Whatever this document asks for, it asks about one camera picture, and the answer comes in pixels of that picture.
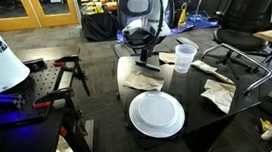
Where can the grey Franka gripper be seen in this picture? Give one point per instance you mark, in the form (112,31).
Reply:
(139,38)

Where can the black marker pen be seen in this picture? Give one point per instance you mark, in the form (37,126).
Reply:
(152,67)

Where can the clear plastic cup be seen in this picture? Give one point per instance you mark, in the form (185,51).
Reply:
(184,59)

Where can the small brown paper napkin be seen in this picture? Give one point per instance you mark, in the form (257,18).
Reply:
(167,57)

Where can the mesh back office chair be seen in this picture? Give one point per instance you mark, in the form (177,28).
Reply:
(122,50)

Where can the crumpled napkin left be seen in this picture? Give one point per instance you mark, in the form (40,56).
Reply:
(144,81)

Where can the yellow caution sign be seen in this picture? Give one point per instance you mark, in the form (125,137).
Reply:
(183,18)

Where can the black draped table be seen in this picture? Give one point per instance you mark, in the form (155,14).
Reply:
(97,27)

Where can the white plastic plate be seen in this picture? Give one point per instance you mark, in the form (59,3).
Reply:
(156,114)

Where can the long twisted paper napkin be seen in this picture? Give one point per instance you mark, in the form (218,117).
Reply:
(207,67)

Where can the long black bar clamp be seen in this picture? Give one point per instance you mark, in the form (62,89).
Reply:
(77,72)

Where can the yellow items pile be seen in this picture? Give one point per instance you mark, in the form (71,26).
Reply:
(95,7)

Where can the crumpled large paper napkin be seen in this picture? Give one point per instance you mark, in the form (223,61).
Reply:
(220,94)

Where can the short black bar clamp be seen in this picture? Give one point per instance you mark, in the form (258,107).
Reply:
(55,95)

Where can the black padded office chair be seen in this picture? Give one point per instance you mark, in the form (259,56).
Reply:
(245,19)

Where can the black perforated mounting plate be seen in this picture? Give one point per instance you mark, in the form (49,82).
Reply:
(41,83)

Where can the black robot stand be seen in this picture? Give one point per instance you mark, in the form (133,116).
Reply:
(29,141)

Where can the white power plug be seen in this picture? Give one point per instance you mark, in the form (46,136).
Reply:
(269,132)

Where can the chrome tube frame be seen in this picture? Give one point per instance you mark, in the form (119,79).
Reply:
(263,70)

